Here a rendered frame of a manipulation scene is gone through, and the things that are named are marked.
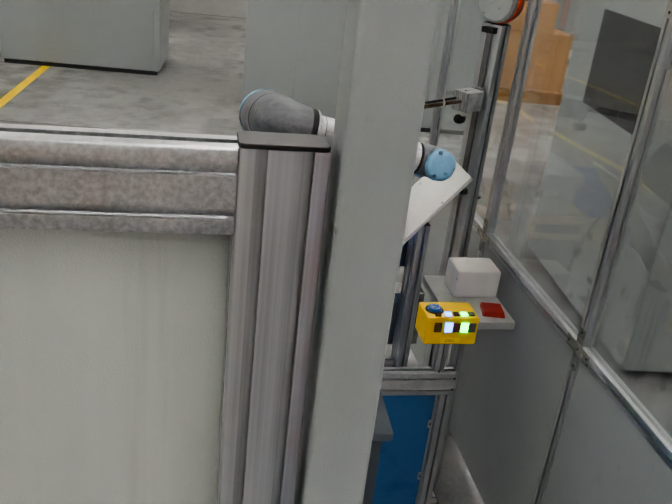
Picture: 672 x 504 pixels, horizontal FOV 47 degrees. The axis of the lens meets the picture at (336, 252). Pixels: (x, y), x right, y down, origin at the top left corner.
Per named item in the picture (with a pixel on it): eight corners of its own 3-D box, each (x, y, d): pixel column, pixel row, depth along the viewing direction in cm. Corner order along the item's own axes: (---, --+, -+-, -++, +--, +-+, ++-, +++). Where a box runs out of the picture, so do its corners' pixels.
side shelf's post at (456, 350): (433, 477, 325) (469, 302, 291) (436, 484, 322) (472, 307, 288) (424, 477, 325) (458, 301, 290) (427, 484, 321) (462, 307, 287)
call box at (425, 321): (463, 331, 242) (469, 301, 238) (473, 348, 233) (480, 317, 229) (413, 331, 239) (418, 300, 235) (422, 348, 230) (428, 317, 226)
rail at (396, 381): (448, 387, 247) (452, 366, 243) (452, 395, 243) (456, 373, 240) (155, 390, 229) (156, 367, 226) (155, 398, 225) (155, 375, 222)
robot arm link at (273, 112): (266, 91, 165) (465, 146, 182) (256, 87, 175) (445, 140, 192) (253, 144, 167) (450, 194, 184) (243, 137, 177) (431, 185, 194)
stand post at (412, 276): (382, 471, 325) (424, 216, 278) (387, 486, 317) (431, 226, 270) (371, 472, 324) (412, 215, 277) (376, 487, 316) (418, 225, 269)
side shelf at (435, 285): (480, 282, 307) (481, 276, 306) (514, 329, 275) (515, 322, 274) (421, 281, 303) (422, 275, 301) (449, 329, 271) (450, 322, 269)
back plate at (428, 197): (308, 268, 304) (306, 266, 303) (438, 143, 291) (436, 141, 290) (330, 339, 256) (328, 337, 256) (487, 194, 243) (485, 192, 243)
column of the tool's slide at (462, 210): (418, 428, 355) (492, 21, 281) (431, 437, 350) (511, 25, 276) (409, 433, 351) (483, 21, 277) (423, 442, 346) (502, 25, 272)
